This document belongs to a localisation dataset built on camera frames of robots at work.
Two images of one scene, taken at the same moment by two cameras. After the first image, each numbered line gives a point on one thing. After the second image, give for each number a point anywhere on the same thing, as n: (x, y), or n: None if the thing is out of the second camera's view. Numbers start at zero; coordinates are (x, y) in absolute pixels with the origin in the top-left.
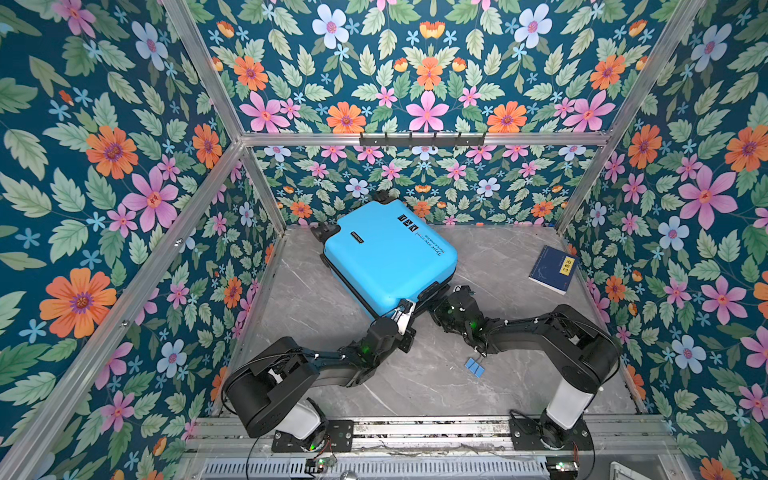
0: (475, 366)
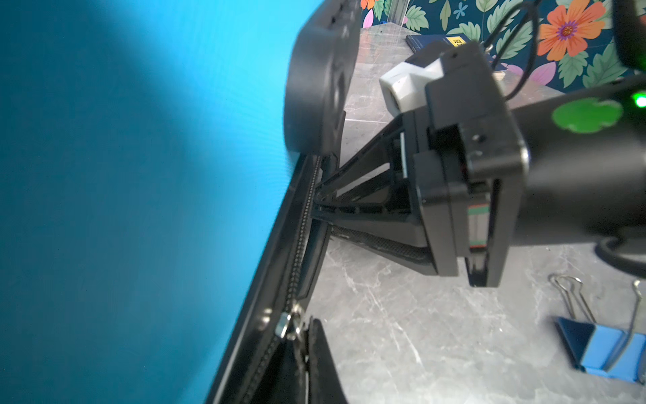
0: (595, 348)
